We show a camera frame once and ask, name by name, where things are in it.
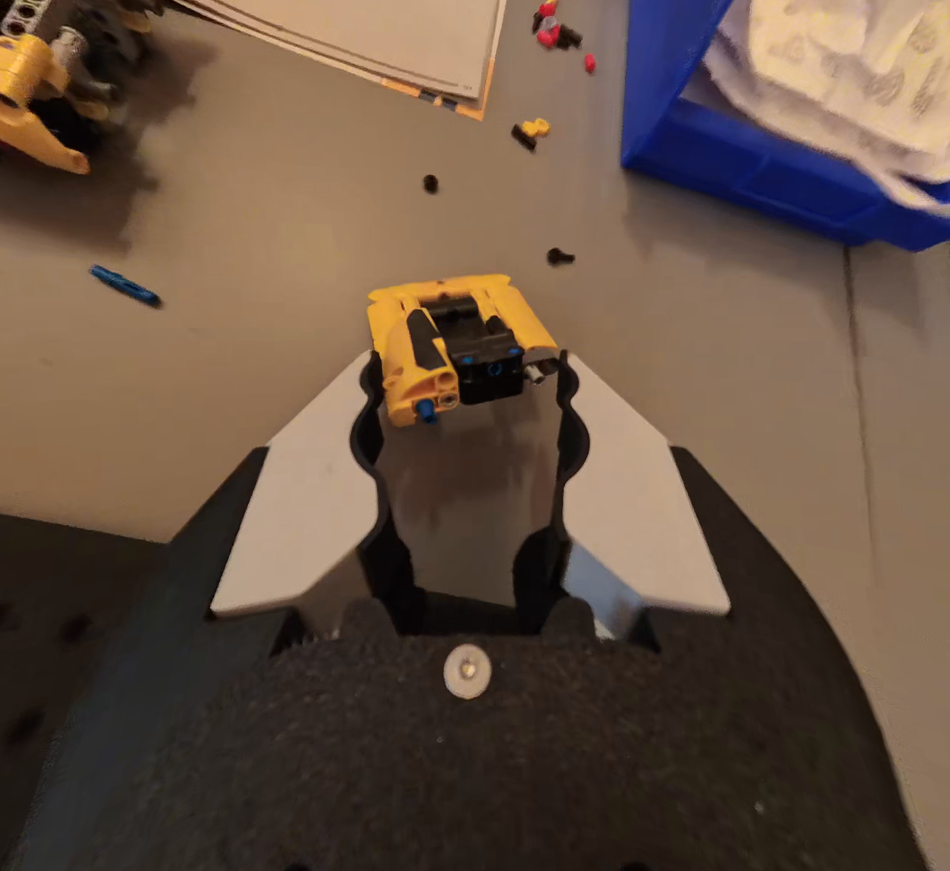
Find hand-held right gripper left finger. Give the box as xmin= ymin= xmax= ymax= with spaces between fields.
xmin=210 ymin=350 xmax=392 ymax=617

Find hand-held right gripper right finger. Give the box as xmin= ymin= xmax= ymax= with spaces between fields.
xmin=552 ymin=350 xmax=733 ymax=639

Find yellow brick subassembly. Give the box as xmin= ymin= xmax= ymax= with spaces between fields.
xmin=366 ymin=274 xmax=562 ymax=412

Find yellow brick car model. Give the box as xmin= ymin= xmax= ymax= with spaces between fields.
xmin=0 ymin=0 xmax=191 ymax=176

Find grey desk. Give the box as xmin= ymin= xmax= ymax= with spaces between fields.
xmin=0 ymin=0 xmax=950 ymax=871

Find blue storage bin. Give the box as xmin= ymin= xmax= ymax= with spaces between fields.
xmin=620 ymin=0 xmax=950 ymax=253

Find scattered small brick pins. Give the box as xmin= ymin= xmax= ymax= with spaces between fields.
xmin=422 ymin=0 xmax=599 ymax=270

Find open instruction booklet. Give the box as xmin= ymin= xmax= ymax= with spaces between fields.
xmin=126 ymin=0 xmax=525 ymax=122

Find crumpled white paper bags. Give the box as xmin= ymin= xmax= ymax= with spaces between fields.
xmin=701 ymin=0 xmax=950 ymax=210

